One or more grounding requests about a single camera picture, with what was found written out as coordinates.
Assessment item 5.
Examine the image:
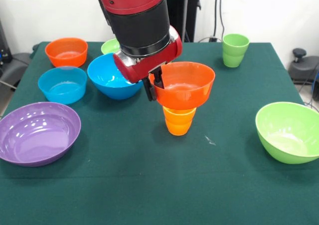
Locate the large blue bowl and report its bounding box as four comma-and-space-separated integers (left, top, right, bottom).
87, 52, 145, 100

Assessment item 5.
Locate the small blue bowl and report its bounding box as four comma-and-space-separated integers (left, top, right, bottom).
37, 65, 88, 105

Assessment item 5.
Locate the blue cable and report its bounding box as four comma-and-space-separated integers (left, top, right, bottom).
305, 70, 319, 106

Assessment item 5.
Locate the orange-yellow stepped cup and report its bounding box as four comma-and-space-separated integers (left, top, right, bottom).
162, 105, 197, 136

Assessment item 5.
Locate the large green bowl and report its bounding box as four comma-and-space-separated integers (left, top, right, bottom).
255, 101, 319, 165

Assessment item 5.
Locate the black device with blue light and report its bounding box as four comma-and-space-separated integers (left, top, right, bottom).
0, 19, 13, 63

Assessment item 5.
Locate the purple bowl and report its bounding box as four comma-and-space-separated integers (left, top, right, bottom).
0, 101, 82, 168

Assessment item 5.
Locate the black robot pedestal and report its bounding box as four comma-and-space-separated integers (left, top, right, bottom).
164, 0, 202, 43

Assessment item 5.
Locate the orange bowl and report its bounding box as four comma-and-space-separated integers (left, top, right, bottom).
148, 61, 216, 110
44, 37, 88, 68

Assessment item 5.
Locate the small light green bowl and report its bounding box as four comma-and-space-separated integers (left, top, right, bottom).
100, 38, 121, 55

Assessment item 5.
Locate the black cable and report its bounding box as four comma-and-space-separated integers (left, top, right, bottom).
215, 0, 226, 41

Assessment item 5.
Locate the grey stand base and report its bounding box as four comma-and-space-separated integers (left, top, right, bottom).
0, 52, 33, 89
288, 47, 319, 86

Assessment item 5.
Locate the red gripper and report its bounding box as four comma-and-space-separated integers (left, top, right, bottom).
113, 26, 183, 102

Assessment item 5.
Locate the dark green tablecloth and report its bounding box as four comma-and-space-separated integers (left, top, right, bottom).
0, 41, 319, 225

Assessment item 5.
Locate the green stepped cup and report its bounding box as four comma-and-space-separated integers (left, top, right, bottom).
222, 33, 250, 68

